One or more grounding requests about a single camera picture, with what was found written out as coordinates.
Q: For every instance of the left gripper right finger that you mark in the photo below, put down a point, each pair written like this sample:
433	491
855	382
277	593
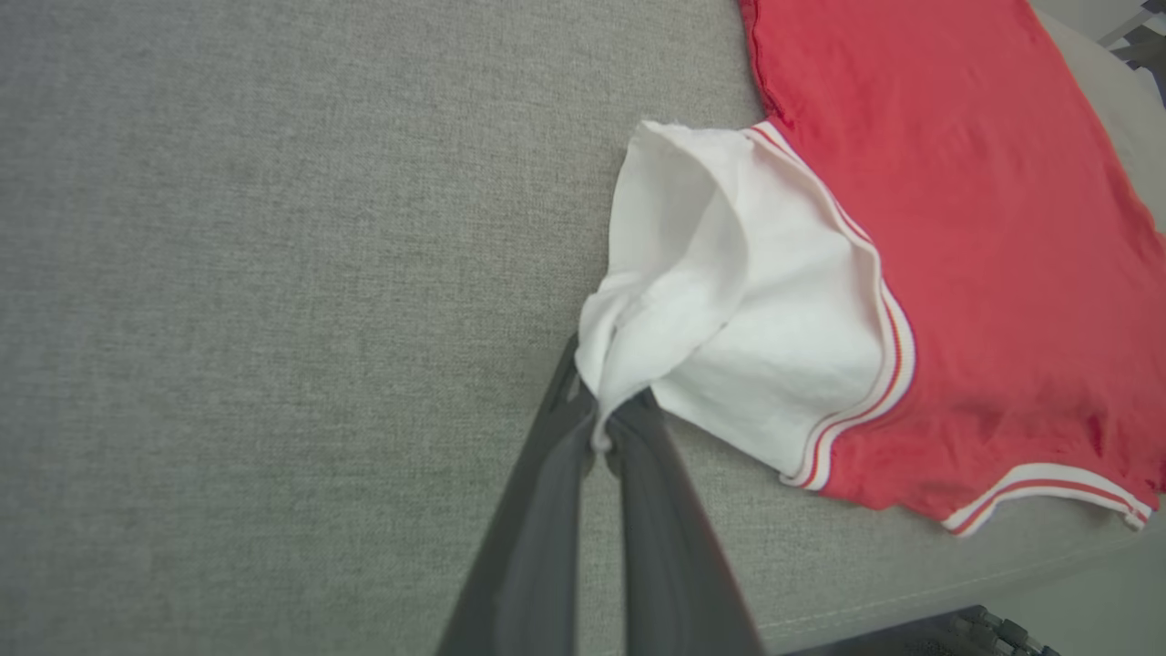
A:
669	565

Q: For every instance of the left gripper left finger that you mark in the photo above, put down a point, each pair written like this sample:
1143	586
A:
537	547

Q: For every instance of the red white sports jersey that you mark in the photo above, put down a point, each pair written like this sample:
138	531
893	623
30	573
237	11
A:
956	228

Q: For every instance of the dark robot base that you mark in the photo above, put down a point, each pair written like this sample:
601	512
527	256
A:
920	638

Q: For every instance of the grey fabric sofa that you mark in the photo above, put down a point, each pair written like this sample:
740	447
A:
273	319

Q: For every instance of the grey metal frame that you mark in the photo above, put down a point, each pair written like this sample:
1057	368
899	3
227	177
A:
1143	46

